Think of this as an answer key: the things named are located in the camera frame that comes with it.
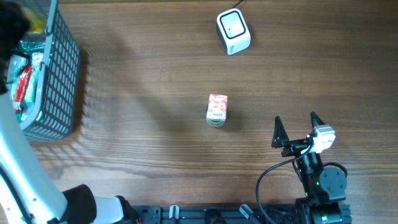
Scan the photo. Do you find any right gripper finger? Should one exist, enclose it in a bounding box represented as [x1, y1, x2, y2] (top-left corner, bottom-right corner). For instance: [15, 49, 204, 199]
[271, 116, 289, 148]
[310, 111, 325, 128]

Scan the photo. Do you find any red sachet stick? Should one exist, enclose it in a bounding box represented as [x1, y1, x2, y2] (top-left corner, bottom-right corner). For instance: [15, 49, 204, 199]
[13, 66, 34, 113]

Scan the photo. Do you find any green white gloves packet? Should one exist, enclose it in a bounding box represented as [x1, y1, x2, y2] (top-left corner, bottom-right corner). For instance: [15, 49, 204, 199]
[6, 41, 45, 123]

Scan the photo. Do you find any green lid jar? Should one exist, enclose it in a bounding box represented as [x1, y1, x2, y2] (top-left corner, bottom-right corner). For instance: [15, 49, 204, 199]
[206, 106, 228, 128]

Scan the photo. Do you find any yellow liquid bottle silver cap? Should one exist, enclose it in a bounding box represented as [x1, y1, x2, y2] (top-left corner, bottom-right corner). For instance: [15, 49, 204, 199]
[22, 7, 45, 34]

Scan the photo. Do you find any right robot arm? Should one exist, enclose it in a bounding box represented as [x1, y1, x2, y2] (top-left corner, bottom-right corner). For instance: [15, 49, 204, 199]
[268, 112, 352, 224]

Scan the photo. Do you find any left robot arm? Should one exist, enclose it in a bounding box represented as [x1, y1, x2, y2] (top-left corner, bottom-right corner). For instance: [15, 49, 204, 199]
[1, 1, 142, 223]

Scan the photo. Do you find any white barcode scanner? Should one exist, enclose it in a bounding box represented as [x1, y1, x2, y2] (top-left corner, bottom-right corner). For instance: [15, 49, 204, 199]
[216, 8, 251, 55]

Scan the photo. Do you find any grey plastic mesh basket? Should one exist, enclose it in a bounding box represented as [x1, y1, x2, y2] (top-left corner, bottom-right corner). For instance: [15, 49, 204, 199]
[1, 1, 80, 142]

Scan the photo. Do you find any black right camera cable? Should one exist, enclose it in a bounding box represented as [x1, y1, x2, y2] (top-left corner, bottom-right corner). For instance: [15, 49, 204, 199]
[256, 136, 313, 224]

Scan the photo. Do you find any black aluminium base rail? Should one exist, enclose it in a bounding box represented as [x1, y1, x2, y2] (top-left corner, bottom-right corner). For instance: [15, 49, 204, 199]
[133, 203, 352, 224]

